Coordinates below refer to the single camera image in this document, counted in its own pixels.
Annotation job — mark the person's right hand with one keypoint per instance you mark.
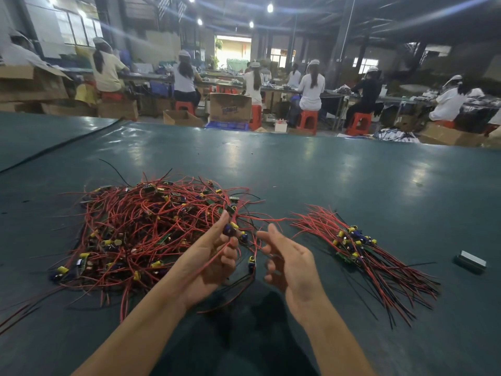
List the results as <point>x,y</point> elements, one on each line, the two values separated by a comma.
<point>293,266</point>

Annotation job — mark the person's left hand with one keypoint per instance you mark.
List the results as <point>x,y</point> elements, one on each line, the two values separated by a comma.
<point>200,266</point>

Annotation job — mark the person's right forearm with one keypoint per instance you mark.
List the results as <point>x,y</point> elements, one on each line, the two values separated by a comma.
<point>336,340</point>

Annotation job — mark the person's left forearm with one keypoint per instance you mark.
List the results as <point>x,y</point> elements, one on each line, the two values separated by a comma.
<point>129,336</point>

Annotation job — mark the dark green table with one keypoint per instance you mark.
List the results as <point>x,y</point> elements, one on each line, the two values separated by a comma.
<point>407,184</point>

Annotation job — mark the blue plastic crate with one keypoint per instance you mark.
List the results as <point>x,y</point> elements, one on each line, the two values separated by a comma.
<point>228,125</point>

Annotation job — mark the red plastic stool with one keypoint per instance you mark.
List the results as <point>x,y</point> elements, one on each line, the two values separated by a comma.
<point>308,121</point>
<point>360,123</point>
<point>185,107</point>
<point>113,96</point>
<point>256,117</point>
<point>446,124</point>

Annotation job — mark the heap of black white items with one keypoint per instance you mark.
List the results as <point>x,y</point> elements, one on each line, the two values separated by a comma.
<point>397,135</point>

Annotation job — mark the small black grey block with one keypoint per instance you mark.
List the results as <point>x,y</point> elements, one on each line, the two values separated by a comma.
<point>470,261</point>

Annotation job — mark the yellow sack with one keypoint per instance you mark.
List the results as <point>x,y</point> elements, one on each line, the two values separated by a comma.
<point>87,94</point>

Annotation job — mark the large open cardboard box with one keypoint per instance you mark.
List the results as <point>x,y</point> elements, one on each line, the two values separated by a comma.
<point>33,83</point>

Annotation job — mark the grid window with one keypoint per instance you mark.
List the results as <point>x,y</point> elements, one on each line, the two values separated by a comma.
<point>78,27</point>

